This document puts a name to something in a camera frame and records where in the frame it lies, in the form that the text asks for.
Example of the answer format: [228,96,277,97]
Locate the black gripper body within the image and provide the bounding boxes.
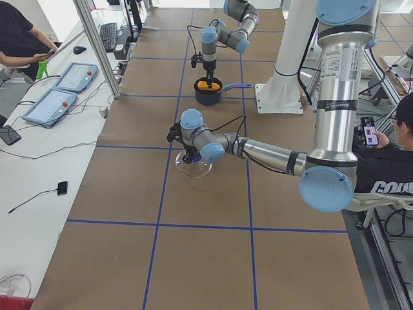
[183,144,197,157]
[203,59,216,74]

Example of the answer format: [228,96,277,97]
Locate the yellow corn cob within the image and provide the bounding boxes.
[197,81,221,91]

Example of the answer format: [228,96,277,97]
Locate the glass pot lid blue knob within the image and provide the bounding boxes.
[175,150,212,178]

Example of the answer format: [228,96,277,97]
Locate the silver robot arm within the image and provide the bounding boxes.
[168,1,380,212]
[193,1,259,89]

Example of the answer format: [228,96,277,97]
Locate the dark blue saucepan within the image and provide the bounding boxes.
[194,77,253,106]

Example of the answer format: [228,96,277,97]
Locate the black keyboard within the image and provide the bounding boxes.
[99,23,117,52]

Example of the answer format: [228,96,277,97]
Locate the small black square sensor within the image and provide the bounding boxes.
[57,181,68,196]

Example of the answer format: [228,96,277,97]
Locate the far blue teach pendant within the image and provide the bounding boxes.
[54,62,98,94]

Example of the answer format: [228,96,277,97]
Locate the blue teach pendant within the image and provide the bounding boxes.
[22,88,77,128]
[54,62,98,94]

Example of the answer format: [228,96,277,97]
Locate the black computer mouse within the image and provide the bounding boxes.
[73,46,86,55]

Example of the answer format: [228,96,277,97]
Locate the near blue teach pendant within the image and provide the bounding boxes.
[22,88,77,128]

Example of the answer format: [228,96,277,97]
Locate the pink screen smartphone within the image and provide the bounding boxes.
[361,117,379,147]

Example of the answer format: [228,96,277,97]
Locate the black smartphone on table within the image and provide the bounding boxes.
[0,125,21,145]

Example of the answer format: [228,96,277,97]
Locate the person in black shirt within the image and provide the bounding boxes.
[1,1,58,80]

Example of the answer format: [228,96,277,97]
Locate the seated person black hoodie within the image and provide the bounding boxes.
[352,94,412,196]

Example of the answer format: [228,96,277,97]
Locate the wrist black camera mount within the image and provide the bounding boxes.
[166,123,183,144]
[191,52,203,68]

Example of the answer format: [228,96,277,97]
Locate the white camera stand pillar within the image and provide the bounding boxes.
[256,0,316,114]

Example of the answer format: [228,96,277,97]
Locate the aluminium frame post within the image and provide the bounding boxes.
[73,0,121,99]

